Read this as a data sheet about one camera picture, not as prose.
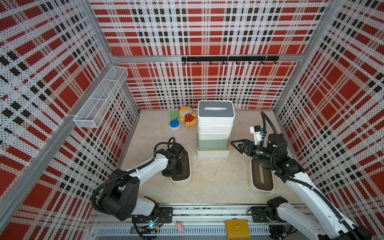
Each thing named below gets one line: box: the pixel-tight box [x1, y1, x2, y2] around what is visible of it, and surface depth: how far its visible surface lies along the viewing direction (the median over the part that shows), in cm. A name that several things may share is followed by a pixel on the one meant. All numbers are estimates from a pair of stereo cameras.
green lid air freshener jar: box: [169, 111, 179, 120], surface depth 114 cm
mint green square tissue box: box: [197, 139, 229, 150], surface depth 89 cm
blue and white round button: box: [169, 119, 181, 131], surface depth 112 cm
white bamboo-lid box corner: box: [197, 119, 234, 134], surface depth 74 cm
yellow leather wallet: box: [225, 218, 251, 240], surface depth 70 cm
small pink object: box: [175, 222, 185, 233], surface depth 71 cm
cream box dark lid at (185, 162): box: [170, 149, 191, 182], surface depth 82 cm
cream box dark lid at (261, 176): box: [248, 157, 275, 193], surface depth 80 cm
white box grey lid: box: [197, 100, 235, 134], surface depth 74 cm
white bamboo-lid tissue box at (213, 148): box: [196, 138, 231, 158], surface depth 90 cm
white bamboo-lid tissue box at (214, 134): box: [198, 129, 232, 140], surface depth 79 cm
